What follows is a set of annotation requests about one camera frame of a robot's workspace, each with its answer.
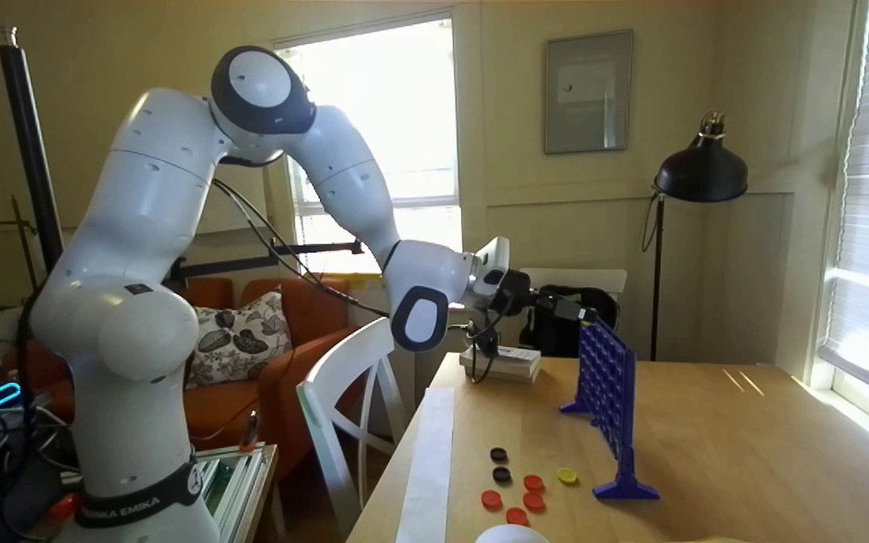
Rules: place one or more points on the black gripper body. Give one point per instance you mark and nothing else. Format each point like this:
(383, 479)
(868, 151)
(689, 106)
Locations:
(520, 293)

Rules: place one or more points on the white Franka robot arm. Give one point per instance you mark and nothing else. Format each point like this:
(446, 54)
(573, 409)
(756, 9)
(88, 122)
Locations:
(143, 201)

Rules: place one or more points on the pale yellowish box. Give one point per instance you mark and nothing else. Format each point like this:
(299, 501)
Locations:
(504, 364)

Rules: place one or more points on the black game disc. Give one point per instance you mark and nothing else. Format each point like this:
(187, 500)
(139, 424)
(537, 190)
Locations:
(499, 454)
(503, 475)

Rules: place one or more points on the yellow game disc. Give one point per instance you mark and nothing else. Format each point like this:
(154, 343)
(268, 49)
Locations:
(569, 479)

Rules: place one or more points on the red game disc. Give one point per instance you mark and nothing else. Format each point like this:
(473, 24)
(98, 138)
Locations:
(517, 518)
(493, 500)
(537, 501)
(534, 484)

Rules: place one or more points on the black floor lamp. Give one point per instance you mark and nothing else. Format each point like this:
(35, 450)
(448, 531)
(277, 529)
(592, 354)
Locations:
(701, 169)

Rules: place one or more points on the blue perforated game grid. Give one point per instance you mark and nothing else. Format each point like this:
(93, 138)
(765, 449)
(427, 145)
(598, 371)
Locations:
(625, 493)

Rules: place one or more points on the white wooden chair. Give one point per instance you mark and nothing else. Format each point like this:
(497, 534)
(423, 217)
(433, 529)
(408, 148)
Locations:
(339, 371)

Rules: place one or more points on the long white paper strip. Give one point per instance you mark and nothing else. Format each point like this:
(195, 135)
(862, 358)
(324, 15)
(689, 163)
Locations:
(427, 471)

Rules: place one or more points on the bright bare window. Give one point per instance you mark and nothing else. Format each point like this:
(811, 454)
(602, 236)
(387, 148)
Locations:
(393, 122)

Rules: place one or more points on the white paper cup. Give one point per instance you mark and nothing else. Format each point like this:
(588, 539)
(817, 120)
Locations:
(511, 534)

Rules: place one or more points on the orange sofa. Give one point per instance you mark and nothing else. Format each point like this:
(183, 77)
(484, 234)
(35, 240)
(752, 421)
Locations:
(285, 395)

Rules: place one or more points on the patterned cushion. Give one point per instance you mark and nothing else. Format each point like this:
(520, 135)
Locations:
(241, 335)

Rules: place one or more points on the black upright pole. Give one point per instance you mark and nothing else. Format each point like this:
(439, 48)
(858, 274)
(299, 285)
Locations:
(33, 151)

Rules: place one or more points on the grey wall panel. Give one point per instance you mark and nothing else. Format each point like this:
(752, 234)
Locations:
(588, 92)

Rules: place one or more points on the black camera stand bar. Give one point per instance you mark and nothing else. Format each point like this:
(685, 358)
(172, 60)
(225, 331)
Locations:
(255, 263)

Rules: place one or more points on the metal frame rack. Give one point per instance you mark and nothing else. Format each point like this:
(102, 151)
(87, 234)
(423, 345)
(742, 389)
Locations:
(241, 479)

